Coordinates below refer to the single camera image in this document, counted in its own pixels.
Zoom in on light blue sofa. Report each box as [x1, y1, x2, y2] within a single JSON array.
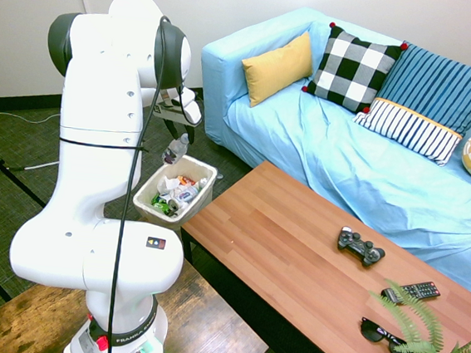
[[179, 0, 471, 301]]

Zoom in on crumpled white paper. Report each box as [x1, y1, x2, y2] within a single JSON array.
[[155, 174, 183, 198]]

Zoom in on black sunglasses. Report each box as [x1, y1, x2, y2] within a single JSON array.
[[357, 316, 415, 353]]

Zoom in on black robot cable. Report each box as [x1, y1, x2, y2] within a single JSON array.
[[102, 12, 213, 353]]

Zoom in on rustic brown wooden table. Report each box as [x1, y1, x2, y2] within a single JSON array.
[[0, 241, 277, 353]]

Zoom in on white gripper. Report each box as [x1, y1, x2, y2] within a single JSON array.
[[149, 87, 206, 146]]

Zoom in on crushed silver can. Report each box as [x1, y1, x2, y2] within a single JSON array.
[[174, 184, 200, 205]]

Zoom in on white floor cable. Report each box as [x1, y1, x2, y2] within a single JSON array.
[[0, 106, 61, 136], [0, 154, 61, 192]]

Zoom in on black white checkered pillow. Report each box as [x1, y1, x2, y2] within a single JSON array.
[[299, 19, 410, 119]]

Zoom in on white plastic trash bin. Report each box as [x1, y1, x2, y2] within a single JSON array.
[[130, 150, 221, 236]]

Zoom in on wooden coffee table black frame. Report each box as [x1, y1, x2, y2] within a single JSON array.
[[169, 153, 471, 353]]

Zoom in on clear plastic bottle purple label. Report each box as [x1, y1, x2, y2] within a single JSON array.
[[160, 131, 191, 168]]

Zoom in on white navy striped pillow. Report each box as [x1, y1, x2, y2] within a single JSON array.
[[348, 95, 467, 169]]

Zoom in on blue striped pillow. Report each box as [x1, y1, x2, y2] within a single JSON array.
[[371, 39, 471, 138]]

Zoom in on mustard yellow pillow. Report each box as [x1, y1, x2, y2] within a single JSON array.
[[237, 26, 317, 114]]

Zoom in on black game controller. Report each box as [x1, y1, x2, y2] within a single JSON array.
[[335, 225, 389, 270]]

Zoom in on black tv remote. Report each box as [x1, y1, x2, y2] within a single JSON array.
[[380, 276, 443, 308]]

